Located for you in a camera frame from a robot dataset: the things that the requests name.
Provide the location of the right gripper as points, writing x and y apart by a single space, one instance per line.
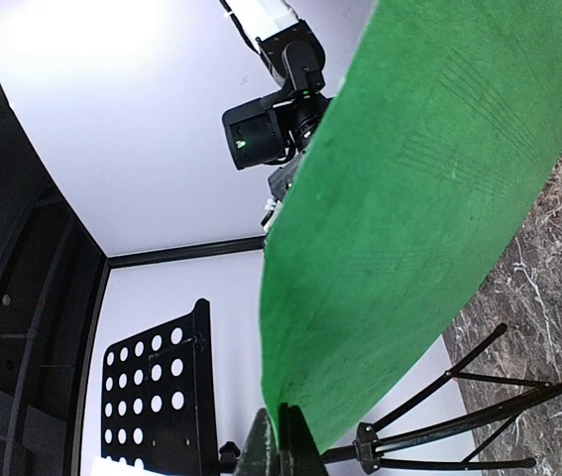
281 181

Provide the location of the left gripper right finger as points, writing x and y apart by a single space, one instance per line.
298 453

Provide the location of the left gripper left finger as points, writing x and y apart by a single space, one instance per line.
260 456

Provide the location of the black music stand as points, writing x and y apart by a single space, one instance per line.
158 410

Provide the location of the green paper sheet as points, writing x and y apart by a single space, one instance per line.
426 163

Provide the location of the white sheet music paper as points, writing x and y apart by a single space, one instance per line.
108 467

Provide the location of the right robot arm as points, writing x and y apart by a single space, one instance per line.
276 129

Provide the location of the right black frame post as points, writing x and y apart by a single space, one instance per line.
84 360

